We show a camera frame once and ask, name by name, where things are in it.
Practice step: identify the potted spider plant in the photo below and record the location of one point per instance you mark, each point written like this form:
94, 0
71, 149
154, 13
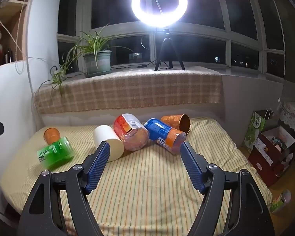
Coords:
97, 61

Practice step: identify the small orange cup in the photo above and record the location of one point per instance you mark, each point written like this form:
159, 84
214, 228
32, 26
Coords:
51, 134

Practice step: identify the black tripod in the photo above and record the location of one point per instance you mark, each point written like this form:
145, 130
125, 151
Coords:
166, 41

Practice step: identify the red and pink cup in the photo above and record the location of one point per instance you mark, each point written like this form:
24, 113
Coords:
132, 137

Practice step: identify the blue and orange cup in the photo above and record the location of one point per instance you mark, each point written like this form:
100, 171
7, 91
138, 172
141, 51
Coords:
159, 132

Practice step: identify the green labelled bottle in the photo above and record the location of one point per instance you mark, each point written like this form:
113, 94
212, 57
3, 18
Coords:
281, 200

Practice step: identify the white window frame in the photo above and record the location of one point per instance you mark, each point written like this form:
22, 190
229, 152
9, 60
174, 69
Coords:
86, 5

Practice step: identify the white paper cup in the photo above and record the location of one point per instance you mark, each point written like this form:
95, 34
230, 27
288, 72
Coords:
105, 134

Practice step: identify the red cardboard box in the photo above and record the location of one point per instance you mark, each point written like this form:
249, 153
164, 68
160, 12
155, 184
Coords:
263, 162

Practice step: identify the green paper bag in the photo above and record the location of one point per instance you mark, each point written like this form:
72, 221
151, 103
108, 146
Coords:
255, 130

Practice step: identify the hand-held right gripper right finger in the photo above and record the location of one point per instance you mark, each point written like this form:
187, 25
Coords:
192, 168

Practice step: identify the white power plug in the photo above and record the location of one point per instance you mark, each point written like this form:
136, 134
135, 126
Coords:
54, 70

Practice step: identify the wooden shelf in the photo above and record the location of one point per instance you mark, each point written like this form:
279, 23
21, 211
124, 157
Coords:
22, 51

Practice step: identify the orange patterned cup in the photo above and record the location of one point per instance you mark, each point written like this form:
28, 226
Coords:
172, 120

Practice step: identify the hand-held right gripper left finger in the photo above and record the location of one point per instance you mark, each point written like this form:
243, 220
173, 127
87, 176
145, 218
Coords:
98, 168

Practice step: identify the green printed cup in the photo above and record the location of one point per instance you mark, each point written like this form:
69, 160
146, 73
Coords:
54, 153

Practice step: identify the checked beige cloth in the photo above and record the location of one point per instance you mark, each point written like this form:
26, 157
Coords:
137, 88

